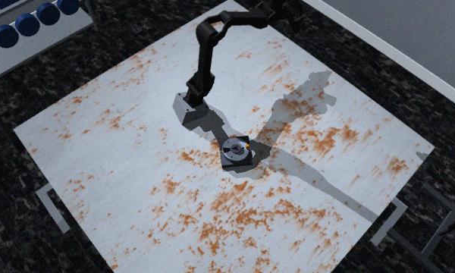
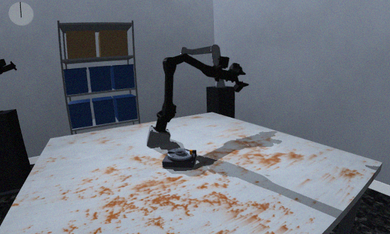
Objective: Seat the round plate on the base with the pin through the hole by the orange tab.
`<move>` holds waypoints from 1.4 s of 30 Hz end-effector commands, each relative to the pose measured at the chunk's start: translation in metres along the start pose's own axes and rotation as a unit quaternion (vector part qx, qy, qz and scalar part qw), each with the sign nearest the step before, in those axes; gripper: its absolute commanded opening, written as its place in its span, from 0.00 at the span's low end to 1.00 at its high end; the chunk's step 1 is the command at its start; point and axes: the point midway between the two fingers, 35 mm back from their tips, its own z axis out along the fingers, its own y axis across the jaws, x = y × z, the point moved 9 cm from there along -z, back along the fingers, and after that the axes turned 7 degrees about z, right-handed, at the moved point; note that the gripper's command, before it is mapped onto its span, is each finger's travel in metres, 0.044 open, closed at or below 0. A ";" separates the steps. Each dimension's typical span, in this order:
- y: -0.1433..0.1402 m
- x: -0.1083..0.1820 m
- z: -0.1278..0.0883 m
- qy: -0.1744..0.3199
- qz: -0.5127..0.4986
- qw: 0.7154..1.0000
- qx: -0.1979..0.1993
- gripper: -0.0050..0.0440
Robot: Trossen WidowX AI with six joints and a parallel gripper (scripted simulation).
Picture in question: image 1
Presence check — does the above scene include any light blue round flange plate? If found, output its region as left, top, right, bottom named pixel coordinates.
left=222, top=137, right=249, bottom=162

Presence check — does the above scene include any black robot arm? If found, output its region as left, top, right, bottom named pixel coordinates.
left=183, top=0, right=303, bottom=108

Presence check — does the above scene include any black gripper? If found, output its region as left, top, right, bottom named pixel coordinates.
left=280, top=0, right=306, bottom=33

